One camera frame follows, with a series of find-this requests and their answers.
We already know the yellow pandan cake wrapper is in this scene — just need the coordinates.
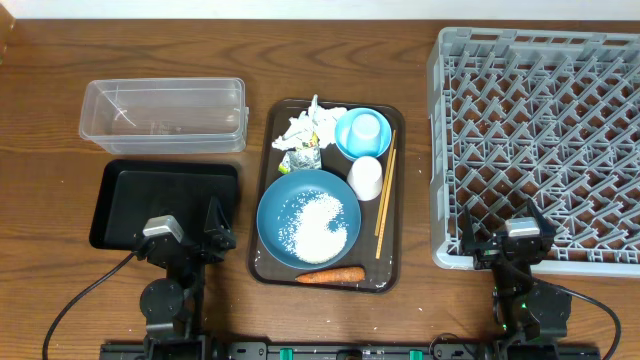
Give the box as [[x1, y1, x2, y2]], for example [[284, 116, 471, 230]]
[[278, 132, 322, 174]]

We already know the white pink cup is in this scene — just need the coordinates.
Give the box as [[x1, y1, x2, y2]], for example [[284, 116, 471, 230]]
[[347, 156, 383, 201]]

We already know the pile of white rice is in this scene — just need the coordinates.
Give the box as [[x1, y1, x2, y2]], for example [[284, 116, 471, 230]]
[[277, 190, 348, 264]]

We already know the light blue cup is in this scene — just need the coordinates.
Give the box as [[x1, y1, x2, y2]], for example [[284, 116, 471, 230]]
[[346, 114, 381, 158]]

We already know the light blue bowl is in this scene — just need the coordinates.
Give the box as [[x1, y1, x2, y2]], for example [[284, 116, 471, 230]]
[[335, 108, 392, 161]]

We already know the orange carrot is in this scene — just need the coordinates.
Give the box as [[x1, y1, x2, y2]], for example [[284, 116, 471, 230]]
[[295, 267, 366, 284]]

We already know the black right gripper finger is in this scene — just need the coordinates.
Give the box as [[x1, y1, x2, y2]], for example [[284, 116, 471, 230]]
[[460, 206, 478, 255], [527, 199, 556, 238]]

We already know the dark blue plate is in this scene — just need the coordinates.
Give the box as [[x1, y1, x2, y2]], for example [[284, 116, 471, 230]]
[[256, 170, 362, 270]]

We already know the wooden chopstick right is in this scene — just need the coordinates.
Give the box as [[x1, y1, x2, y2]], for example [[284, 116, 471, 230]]
[[375, 149, 397, 260]]

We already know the wooden chopstick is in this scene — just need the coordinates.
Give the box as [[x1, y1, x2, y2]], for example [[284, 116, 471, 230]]
[[375, 149, 397, 260], [374, 130, 396, 236]]

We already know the grey dishwasher rack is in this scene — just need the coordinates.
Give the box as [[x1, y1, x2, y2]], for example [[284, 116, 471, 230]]
[[427, 27, 639, 278]]

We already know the crumpled white tissue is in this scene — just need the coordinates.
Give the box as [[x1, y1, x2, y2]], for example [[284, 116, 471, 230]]
[[271, 95, 347, 151]]

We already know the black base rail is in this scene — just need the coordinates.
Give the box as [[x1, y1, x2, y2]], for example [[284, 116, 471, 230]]
[[98, 340, 601, 360]]

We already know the brown serving tray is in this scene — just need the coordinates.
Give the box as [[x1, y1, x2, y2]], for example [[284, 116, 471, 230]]
[[248, 99, 405, 294]]

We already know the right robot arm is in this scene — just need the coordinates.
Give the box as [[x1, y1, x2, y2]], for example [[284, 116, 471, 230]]
[[461, 200, 571, 359]]

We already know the clear plastic container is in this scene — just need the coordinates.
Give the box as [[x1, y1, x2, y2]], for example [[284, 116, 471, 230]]
[[79, 77, 249, 155]]

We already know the wooden chopstick left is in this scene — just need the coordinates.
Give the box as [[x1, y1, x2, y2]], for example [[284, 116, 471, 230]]
[[374, 130, 396, 236]]

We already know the black plastic tray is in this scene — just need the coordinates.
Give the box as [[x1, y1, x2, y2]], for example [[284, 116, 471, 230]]
[[89, 159, 238, 250]]

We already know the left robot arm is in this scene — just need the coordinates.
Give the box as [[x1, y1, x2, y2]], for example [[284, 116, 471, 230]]
[[133, 196, 236, 359]]

